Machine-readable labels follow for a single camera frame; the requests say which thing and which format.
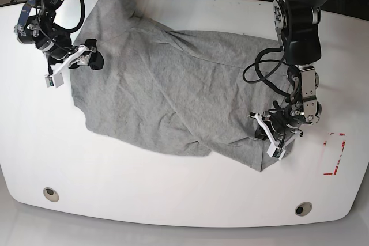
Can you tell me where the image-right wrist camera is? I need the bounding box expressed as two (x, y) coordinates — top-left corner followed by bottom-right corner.
(267, 143), (286, 160)

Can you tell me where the left table grommet hole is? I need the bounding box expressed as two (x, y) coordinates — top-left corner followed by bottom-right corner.
(43, 187), (59, 203)

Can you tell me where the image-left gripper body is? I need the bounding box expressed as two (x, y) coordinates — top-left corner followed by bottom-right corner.
(45, 39), (98, 75)

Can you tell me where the grey t-shirt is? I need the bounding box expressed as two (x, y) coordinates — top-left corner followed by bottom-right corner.
(70, 0), (284, 171)

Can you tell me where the right table grommet hole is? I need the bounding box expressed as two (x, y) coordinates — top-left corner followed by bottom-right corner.
(295, 202), (312, 217)

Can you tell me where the red tape rectangle marking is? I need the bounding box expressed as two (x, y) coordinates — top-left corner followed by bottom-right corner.
(320, 133), (348, 176)

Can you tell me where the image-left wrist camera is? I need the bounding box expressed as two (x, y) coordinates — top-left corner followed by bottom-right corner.
(45, 73), (64, 88)

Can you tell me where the image-left arm black cable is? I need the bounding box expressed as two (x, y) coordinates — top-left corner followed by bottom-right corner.
(57, 0), (86, 35)

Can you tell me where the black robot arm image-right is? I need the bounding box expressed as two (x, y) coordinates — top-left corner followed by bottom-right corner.
(250, 0), (327, 158)

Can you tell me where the table grommet hole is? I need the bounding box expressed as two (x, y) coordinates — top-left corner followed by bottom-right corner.
(43, 187), (59, 203)
(295, 202), (312, 217)

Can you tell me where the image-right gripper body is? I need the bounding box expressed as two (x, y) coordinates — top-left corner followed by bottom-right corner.
(249, 112), (303, 149)

